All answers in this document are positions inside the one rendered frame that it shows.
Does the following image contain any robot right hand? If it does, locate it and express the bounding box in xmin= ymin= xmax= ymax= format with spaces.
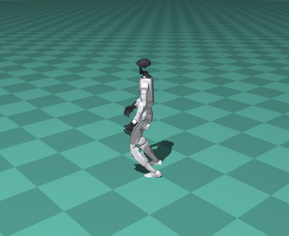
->
xmin=124 ymin=101 xmax=137 ymax=117

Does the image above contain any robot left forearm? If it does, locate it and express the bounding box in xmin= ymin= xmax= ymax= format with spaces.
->
xmin=132 ymin=103 xmax=144 ymax=125

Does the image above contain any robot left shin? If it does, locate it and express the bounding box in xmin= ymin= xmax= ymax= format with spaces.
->
xmin=130 ymin=148 xmax=156 ymax=174

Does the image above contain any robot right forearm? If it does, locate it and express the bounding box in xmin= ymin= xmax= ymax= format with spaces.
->
xmin=134 ymin=98 xmax=141 ymax=107

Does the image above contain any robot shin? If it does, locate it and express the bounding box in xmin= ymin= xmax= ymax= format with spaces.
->
xmin=137 ymin=140 xmax=158 ymax=162
xmin=130 ymin=148 xmax=156 ymax=174

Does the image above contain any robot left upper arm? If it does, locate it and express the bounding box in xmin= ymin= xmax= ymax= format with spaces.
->
xmin=140 ymin=81 xmax=149 ymax=109

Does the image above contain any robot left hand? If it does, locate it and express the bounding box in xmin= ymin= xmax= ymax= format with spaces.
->
xmin=124 ymin=121 xmax=138 ymax=136

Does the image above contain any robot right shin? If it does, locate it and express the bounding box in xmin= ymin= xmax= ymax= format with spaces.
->
xmin=137 ymin=140 xmax=158 ymax=162

